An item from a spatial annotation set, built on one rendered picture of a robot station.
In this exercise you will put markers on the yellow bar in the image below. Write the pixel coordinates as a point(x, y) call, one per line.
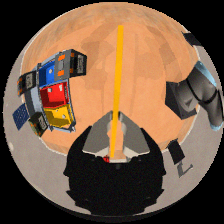
point(117, 84)

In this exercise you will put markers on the red bin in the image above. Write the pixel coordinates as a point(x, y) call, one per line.
point(55, 98)

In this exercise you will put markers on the blue open bin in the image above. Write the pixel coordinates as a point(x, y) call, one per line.
point(44, 76)

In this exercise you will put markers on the yellow open bin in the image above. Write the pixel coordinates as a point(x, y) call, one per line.
point(55, 118)

